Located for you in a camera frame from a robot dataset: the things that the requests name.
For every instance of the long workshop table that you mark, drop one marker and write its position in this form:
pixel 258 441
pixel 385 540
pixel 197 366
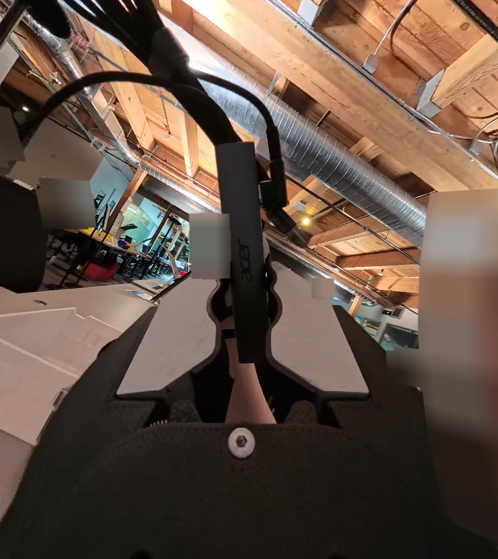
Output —
pixel 100 240

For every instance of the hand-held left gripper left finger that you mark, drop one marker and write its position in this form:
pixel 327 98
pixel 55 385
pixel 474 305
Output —
pixel 175 340

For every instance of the thin silver duct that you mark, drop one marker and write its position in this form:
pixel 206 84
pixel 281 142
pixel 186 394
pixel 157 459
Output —
pixel 63 56

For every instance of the large silver spiral duct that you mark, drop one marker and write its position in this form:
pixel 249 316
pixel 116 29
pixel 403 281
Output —
pixel 327 161

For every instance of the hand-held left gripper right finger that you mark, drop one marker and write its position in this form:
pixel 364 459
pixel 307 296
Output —
pixel 319 345

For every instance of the dark grey usb hub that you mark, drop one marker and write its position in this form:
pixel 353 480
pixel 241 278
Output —
pixel 242 209

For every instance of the round ceiling lamp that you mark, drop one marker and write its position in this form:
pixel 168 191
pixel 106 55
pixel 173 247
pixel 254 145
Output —
pixel 305 221

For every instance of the grey electrical junction box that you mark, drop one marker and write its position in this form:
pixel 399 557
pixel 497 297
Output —
pixel 430 94
pixel 369 63

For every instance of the small red crate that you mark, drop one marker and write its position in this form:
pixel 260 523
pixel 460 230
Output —
pixel 100 271

